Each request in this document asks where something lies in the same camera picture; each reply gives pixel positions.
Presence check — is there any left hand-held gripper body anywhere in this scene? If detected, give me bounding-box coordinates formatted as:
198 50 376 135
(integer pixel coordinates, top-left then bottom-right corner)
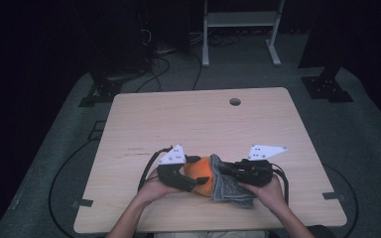
156 143 198 193

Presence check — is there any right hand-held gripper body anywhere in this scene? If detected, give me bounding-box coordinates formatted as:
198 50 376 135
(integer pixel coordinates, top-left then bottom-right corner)
225 143 289 188

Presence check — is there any orange ball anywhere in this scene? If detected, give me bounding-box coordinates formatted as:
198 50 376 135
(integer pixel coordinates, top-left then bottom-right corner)
182 155 219 198

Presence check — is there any grey towel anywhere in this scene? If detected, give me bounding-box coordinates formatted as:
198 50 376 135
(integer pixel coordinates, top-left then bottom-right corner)
208 153 258 209

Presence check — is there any person's right hand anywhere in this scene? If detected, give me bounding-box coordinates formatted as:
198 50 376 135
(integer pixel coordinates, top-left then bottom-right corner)
237 178 288 216

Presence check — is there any person's left hand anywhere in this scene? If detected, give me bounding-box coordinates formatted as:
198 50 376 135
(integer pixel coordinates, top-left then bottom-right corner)
135 168 180 206

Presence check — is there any dark table foot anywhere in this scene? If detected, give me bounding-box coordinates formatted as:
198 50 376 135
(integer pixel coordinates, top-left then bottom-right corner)
71 198 94 209
321 191 347 201

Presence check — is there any black tape rectangle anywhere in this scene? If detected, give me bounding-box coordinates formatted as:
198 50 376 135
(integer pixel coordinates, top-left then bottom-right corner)
86 120 107 142

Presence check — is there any black stand base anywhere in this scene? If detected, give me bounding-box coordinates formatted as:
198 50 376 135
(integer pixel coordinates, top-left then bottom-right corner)
300 65 355 104
77 70 124 108

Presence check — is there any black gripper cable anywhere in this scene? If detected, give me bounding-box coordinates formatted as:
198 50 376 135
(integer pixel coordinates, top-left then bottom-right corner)
270 162 291 206
137 146 174 193

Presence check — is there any black background cable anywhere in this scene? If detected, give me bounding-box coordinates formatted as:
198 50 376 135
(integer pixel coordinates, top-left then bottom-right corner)
135 56 172 94
190 52 203 91

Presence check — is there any black floor cable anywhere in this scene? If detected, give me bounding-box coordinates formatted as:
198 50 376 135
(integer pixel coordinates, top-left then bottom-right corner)
321 163 359 238
48 138 95 238

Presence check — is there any tangle of dark cables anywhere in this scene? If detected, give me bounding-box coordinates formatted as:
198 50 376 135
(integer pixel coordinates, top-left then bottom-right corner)
188 31 243 48

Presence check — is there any white metal frame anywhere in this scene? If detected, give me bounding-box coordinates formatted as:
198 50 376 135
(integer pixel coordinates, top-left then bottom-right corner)
201 0 286 68

